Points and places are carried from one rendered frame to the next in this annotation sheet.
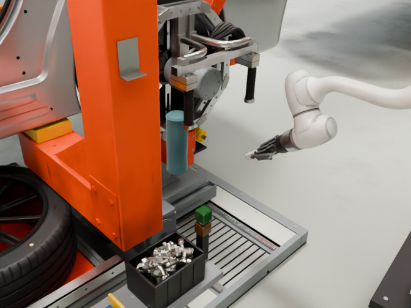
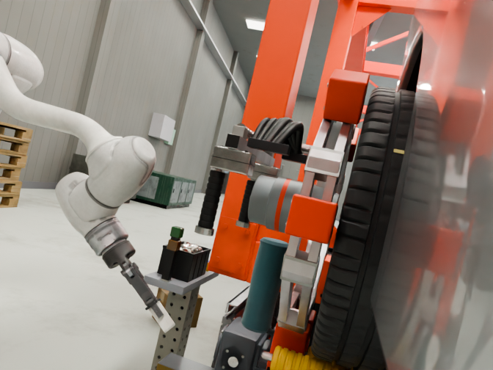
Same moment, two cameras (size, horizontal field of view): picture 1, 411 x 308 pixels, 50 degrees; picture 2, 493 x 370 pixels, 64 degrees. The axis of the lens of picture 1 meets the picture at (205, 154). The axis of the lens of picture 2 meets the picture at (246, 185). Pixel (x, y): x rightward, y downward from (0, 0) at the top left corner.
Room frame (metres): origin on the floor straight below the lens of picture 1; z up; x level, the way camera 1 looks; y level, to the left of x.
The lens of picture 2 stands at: (2.46, -0.55, 0.88)
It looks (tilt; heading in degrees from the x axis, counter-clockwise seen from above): 0 degrees down; 151
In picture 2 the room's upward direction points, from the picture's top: 13 degrees clockwise
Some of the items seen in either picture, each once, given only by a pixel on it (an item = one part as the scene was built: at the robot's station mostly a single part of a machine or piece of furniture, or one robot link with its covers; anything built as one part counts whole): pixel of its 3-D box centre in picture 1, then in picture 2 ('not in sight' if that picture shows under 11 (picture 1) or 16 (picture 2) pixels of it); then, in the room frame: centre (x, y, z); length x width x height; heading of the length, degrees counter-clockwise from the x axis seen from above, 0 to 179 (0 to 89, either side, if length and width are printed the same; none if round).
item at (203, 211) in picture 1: (203, 214); (177, 232); (1.04, 0.00, 0.64); 0.04 x 0.04 x 0.04; 46
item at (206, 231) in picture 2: (251, 84); (211, 200); (1.65, -0.17, 0.83); 0.04 x 0.04 x 0.16
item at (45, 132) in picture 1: (46, 125); not in sight; (1.46, 0.61, 0.71); 0.14 x 0.14 x 0.05; 46
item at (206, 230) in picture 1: (202, 227); (174, 244); (1.04, 0.00, 0.59); 0.04 x 0.04 x 0.04; 46
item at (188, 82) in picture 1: (183, 79); (264, 172); (1.42, 0.09, 0.93); 0.09 x 0.05 x 0.05; 46
